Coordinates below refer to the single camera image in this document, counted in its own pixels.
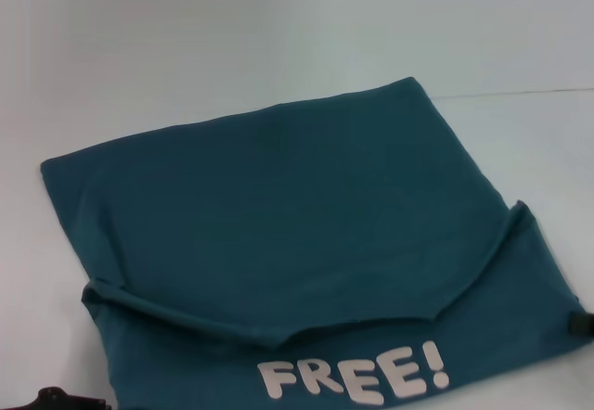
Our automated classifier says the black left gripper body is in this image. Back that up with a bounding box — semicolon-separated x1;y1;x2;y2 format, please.
27;385;112;410

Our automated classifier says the teal blue shirt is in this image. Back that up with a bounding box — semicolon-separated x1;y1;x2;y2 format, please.
40;75;594;410

